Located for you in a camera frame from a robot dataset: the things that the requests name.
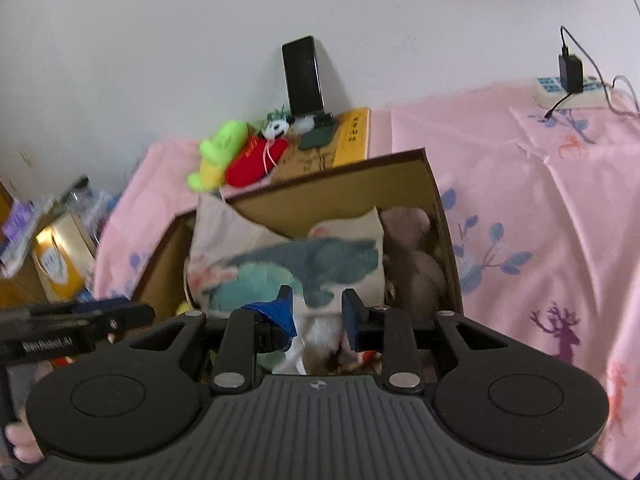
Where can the neon green plush toy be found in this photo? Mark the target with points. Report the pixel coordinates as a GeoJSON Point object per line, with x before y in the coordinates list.
{"type": "Point", "coordinates": [220, 150]}

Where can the brown cardboard box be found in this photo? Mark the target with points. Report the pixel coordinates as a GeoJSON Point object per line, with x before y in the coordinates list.
{"type": "Point", "coordinates": [325, 190]}

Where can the yellow book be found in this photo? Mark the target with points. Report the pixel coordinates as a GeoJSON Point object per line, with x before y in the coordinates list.
{"type": "Point", "coordinates": [352, 135]}

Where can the white power strip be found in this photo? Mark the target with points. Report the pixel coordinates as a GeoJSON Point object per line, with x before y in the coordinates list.
{"type": "Point", "coordinates": [590, 99]}

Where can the small panda plush toy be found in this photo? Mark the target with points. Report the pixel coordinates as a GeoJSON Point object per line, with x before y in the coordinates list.
{"type": "Point", "coordinates": [277, 125]}

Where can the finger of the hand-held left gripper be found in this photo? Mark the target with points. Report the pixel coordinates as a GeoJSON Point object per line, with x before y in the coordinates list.
{"type": "Point", "coordinates": [135, 312]}

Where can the black charger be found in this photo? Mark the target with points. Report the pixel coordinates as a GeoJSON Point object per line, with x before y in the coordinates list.
{"type": "Point", "coordinates": [571, 74]}

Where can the dark green phone stand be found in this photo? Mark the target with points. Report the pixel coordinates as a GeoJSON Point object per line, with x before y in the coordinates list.
{"type": "Point", "coordinates": [320, 135]}

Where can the person's left hand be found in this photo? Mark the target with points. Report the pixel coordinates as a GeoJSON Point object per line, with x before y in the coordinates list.
{"type": "Point", "coordinates": [20, 432]}

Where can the pile of plastic packets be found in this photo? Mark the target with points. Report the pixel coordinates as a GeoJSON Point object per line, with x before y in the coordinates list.
{"type": "Point", "coordinates": [20, 225]}

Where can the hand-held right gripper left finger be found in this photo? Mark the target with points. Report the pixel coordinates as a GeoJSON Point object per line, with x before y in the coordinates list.
{"type": "Point", "coordinates": [281, 315]}

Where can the yellow carton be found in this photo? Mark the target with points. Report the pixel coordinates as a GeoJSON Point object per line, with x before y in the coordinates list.
{"type": "Point", "coordinates": [57, 260]}

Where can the red plush toy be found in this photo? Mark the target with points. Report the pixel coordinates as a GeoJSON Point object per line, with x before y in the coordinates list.
{"type": "Point", "coordinates": [252, 162]}

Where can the black phone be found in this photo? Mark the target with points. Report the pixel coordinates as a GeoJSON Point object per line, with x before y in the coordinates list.
{"type": "Point", "coordinates": [302, 75]}

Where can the pink printed bedsheet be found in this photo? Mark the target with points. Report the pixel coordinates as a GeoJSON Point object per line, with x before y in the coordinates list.
{"type": "Point", "coordinates": [525, 200]}

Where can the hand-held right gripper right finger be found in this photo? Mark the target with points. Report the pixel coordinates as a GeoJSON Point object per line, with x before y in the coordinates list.
{"type": "Point", "coordinates": [352, 325]}

